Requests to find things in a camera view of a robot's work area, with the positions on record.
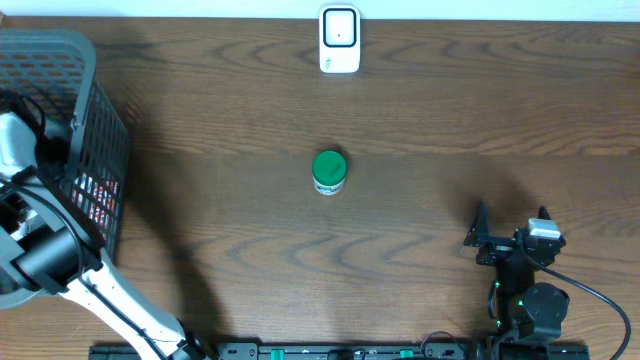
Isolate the white barcode scanner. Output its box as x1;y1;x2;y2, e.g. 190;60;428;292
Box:
318;4;361;74

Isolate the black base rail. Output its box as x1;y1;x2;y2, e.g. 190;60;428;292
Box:
89;341;591;360

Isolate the green lid jar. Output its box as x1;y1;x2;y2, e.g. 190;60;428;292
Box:
312;150;348;196

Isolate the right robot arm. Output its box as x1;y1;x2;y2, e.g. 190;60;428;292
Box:
464;204;569;343

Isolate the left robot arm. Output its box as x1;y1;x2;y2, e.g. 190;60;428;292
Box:
1;90;218;359

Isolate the grey plastic mesh basket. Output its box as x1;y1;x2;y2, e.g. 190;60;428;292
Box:
0;28;132;310

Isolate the black camera cable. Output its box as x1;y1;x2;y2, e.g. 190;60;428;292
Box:
517;234;632;360

